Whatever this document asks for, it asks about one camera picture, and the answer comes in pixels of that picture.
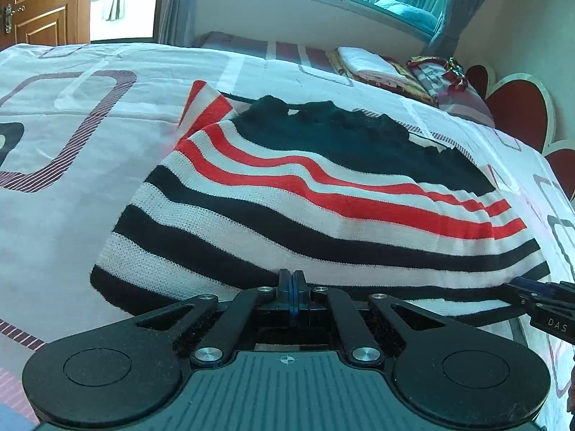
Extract folded white blanket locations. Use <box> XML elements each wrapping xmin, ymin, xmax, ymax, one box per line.
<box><xmin>337</xmin><ymin>46</ymin><xmax>397</xmax><ymax>77</ymax></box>

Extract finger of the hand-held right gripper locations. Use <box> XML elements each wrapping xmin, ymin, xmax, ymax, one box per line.
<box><xmin>500</xmin><ymin>284</ymin><xmax>542</xmax><ymax>310</ymax></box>
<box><xmin>511</xmin><ymin>277</ymin><xmax>575</xmax><ymax>299</ymax></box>

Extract colourful crumpled cloth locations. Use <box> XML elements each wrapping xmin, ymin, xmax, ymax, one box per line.
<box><xmin>406</xmin><ymin>55</ymin><xmax>470</xmax><ymax>93</ymax></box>

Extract blue quilt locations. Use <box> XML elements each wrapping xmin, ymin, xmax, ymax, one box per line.
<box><xmin>375</xmin><ymin>0</ymin><xmax>440</xmax><ymax>28</ymax></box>

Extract patterned white bedsheet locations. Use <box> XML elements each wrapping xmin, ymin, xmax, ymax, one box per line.
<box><xmin>0</xmin><ymin>41</ymin><xmax>575</xmax><ymax>431</ymax></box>

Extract wooden door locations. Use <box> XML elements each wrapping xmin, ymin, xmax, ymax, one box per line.
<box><xmin>0</xmin><ymin>0</ymin><xmax>91</xmax><ymax>48</ymax></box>

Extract striped knit sweater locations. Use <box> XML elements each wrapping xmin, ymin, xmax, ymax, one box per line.
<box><xmin>90</xmin><ymin>80</ymin><xmax>553</xmax><ymax>325</ymax></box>

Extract grey curtain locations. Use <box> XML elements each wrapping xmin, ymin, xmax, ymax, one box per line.
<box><xmin>157</xmin><ymin>0</ymin><xmax>199</xmax><ymax>48</ymax></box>
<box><xmin>427</xmin><ymin>0</ymin><xmax>500</xmax><ymax>55</ymax></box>

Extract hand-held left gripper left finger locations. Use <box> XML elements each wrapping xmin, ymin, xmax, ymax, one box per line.
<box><xmin>132</xmin><ymin>268</ymin><xmax>293</xmax><ymax>366</ymax></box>

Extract folded blankets stack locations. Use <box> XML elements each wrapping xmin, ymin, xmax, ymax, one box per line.
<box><xmin>326</xmin><ymin>49</ymin><xmax>433</xmax><ymax>98</ymax></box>

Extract plaid pillow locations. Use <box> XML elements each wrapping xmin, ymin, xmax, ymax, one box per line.
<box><xmin>409</xmin><ymin>60</ymin><xmax>496</xmax><ymax>127</ymax></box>

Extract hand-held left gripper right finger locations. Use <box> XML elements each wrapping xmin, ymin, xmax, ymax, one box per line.
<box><xmin>292</xmin><ymin>269</ymin><xmax>451</xmax><ymax>366</ymax></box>

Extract red and white headboard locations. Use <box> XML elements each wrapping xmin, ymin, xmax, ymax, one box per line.
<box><xmin>463</xmin><ymin>64</ymin><xmax>575</xmax><ymax>203</ymax></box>

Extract metal door handle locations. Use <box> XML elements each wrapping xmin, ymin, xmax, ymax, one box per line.
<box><xmin>4</xmin><ymin>4</ymin><xmax>26</xmax><ymax>35</ymax></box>

